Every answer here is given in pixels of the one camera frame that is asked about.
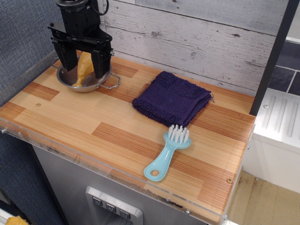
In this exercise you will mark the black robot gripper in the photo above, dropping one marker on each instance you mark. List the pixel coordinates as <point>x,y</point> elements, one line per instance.
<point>80,29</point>

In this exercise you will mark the light blue scrub brush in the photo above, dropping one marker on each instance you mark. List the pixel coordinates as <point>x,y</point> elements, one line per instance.
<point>176,138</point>

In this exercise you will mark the plastic chicken drumstick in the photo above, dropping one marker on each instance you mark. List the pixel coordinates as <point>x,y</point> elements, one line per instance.
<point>84,68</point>

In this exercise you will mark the small metal pot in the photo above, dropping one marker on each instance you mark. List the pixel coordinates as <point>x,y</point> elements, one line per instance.
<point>90,83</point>

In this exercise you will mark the folded purple towel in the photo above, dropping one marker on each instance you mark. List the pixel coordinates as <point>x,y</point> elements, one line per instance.
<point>171,100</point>

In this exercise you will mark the clear acrylic table guard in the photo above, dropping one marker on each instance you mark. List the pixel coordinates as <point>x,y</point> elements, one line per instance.
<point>127,154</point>

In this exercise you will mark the grey toy fridge cabinet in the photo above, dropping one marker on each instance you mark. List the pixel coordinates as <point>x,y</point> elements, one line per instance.
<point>92,196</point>

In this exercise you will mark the yellow object bottom left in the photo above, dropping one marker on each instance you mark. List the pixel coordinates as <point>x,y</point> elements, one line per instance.
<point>16,221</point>

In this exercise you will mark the white toy sink unit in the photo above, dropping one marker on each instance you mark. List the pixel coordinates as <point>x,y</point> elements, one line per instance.
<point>273,152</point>

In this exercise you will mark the black right post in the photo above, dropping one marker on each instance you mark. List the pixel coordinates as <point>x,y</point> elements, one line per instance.
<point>274,55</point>

